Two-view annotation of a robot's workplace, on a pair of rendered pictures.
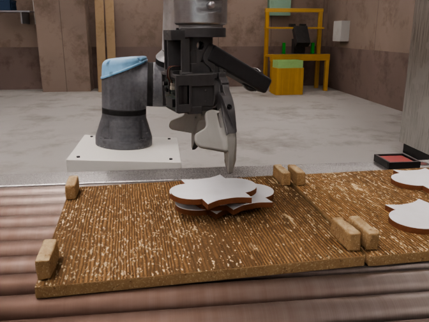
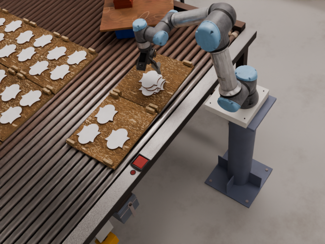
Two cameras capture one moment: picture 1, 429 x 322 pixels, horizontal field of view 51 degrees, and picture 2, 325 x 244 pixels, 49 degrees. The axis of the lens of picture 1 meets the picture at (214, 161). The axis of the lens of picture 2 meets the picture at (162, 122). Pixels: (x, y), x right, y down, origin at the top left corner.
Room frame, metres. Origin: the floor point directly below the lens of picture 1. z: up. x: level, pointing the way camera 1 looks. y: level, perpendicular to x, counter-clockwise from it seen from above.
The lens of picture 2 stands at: (1.90, -0.90, 2.49)
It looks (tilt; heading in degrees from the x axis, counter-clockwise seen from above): 52 degrees down; 143
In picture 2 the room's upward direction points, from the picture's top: 12 degrees counter-clockwise
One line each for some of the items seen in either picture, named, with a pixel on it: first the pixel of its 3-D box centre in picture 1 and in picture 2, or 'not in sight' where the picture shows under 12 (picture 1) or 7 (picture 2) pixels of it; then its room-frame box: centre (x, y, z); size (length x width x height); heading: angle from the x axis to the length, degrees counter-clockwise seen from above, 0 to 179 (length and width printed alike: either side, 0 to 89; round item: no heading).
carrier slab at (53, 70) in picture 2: not in sight; (58, 62); (0.04, -0.24, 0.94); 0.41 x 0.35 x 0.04; 97
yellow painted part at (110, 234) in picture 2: not in sight; (103, 236); (1.07, -0.80, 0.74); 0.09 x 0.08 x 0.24; 97
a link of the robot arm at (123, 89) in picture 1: (127, 81); (244, 80); (1.19, 0.23, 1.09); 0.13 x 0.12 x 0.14; 97
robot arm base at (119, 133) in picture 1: (124, 125); (244, 92); (1.19, 0.24, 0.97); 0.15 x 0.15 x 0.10
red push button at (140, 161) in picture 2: (396, 161); (140, 162); (1.02, -0.43, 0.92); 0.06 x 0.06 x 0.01; 7
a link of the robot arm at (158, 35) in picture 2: not in sight; (157, 34); (0.77, 0.05, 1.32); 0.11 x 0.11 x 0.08; 7
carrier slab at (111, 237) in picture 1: (191, 220); (153, 79); (0.66, 0.04, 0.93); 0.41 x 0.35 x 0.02; 101
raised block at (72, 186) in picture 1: (72, 187); (187, 63); (0.76, 0.25, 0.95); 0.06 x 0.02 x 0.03; 11
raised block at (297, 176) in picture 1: (295, 174); (150, 110); (0.83, -0.16, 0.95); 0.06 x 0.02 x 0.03; 10
